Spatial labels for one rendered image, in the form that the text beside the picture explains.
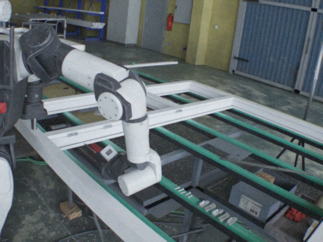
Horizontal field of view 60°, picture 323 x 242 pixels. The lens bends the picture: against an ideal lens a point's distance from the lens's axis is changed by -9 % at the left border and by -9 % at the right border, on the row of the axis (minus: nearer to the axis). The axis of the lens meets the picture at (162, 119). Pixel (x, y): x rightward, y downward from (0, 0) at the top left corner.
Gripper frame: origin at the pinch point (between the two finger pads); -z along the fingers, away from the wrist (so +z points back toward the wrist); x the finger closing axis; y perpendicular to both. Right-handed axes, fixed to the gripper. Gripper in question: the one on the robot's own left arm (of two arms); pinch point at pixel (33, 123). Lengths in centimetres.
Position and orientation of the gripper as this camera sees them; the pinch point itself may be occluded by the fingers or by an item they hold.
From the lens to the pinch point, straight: 136.2
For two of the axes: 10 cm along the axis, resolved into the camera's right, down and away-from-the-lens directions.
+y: -6.8, -3.3, 6.5
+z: 1.1, -9.3, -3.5
